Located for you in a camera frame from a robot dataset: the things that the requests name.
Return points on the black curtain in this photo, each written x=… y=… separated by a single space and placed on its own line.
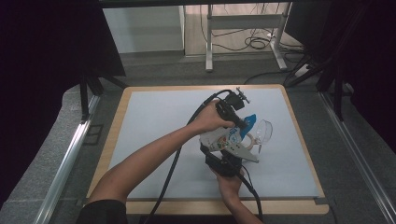
x=40 y=62
x=370 y=46

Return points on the blue and white milk pouch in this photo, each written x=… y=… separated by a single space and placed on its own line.
x=221 y=138

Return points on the black metal stand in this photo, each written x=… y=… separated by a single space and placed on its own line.
x=338 y=93

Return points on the person's right hand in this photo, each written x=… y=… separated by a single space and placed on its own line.
x=230 y=186

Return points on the wooden table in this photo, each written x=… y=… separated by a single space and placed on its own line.
x=280 y=208

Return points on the aluminium rail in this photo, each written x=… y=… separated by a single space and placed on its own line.
x=65 y=171
x=364 y=165

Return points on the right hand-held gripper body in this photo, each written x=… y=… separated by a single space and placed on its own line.
x=225 y=165

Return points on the white metal desk frame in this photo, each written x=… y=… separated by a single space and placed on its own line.
x=246 y=21

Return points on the person's black sleeve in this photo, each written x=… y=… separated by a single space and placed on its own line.
x=102 y=213

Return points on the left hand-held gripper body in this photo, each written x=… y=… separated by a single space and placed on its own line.
x=229 y=105

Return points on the white power strip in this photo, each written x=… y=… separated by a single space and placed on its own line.
x=302 y=71

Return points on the black tripod stand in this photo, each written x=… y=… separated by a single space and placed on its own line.
x=84 y=99

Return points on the person's left hand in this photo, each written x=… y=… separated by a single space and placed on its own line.
x=208 y=119

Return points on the white panel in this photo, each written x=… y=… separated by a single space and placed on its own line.
x=143 y=29

